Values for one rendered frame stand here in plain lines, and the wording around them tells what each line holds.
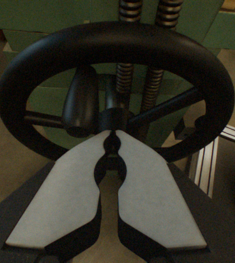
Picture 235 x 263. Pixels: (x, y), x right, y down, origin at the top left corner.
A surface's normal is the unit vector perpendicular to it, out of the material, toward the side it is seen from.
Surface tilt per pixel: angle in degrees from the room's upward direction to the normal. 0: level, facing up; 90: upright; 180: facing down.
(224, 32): 90
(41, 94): 90
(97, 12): 90
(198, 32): 90
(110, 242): 0
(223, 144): 0
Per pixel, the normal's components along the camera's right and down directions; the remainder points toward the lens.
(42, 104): 0.00, 0.86
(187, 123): 0.09, -0.51
